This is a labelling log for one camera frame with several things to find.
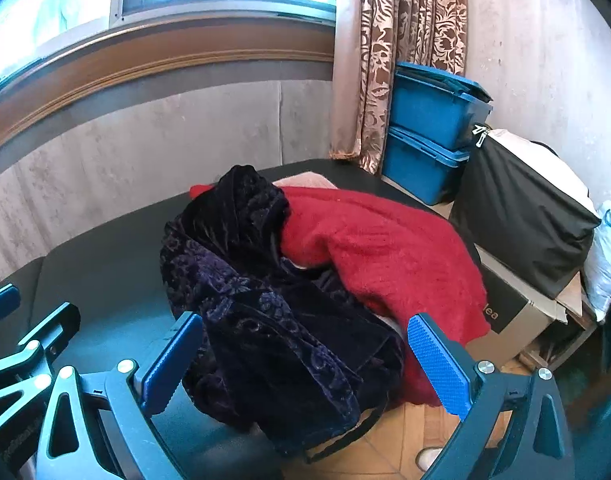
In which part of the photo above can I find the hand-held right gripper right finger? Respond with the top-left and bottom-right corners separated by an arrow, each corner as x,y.
407,311 -> 576,480

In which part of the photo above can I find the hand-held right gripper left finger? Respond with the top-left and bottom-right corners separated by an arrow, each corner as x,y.
35,311 -> 204,480

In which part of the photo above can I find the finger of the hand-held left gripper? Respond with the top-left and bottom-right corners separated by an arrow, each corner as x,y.
0,302 -> 81,441
0,284 -> 22,332

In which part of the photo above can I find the dark purple velvet garment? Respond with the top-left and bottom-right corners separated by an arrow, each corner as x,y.
160,165 -> 406,463

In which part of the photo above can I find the cardboard box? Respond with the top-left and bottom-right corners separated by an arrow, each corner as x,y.
465,245 -> 586,366

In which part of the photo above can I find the person's white shoe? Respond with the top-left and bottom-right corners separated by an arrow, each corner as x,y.
416,447 -> 443,473

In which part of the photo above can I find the red fuzzy sweater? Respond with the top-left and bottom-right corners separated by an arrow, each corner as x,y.
189,183 -> 491,408

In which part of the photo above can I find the black and white bag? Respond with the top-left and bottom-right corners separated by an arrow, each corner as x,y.
449,124 -> 602,301

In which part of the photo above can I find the white plastic bag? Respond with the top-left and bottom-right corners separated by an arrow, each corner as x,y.
583,199 -> 611,323

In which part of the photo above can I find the pale pink cloth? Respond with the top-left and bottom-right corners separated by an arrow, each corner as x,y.
272,171 -> 339,191

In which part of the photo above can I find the wooden window sill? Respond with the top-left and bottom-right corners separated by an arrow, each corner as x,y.
0,7 -> 336,161

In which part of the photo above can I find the brown floral curtain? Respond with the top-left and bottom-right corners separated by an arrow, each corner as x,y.
330,0 -> 469,176

